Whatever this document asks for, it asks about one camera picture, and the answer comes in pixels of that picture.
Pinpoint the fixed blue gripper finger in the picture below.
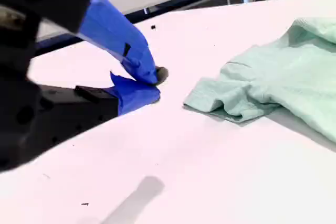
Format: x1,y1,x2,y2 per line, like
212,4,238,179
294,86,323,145
34,71,161,161

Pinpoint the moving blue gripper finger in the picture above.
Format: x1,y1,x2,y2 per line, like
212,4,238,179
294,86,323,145
0,0,169,86

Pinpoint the pale green T-shirt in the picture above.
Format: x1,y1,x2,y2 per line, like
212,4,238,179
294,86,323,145
183,17,336,145

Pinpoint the dark blue frame bar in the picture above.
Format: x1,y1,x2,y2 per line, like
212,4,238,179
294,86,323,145
33,0,227,57

